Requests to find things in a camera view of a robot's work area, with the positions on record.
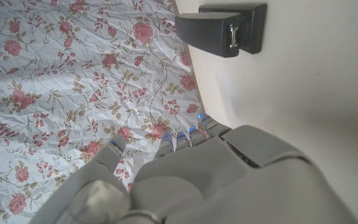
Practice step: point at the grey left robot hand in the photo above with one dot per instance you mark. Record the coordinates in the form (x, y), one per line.
(216, 183)

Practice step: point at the black stapler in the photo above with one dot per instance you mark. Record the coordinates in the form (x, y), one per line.
(210, 31)

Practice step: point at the floral backdrop cloth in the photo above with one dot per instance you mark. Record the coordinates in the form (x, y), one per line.
(73, 77)

